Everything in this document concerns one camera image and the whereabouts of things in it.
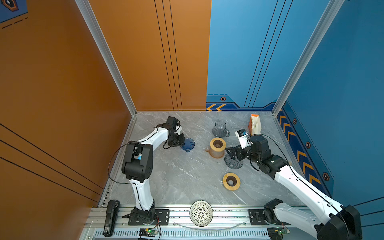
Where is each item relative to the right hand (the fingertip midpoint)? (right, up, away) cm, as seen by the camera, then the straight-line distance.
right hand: (232, 145), depth 80 cm
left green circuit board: (-43, -40, -9) cm, 60 cm away
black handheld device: (-62, -33, -5) cm, 71 cm away
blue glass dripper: (-24, -2, +15) cm, 28 cm away
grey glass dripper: (+3, -13, +10) cm, 16 cm away
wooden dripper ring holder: (-7, -4, +9) cm, 12 cm away
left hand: (-28, 0, +17) cm, 32 cm away
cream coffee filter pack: (+20, +10, +20) cm, 30 cm away
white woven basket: (-17, -33, -6) cm, 38 cm away
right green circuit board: (+19, -40, -10) cm, 46 cm away
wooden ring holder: (+1, -22, +5) cm, 22 cm away
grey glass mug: (-4, +7, +23) cm, 24 cm away
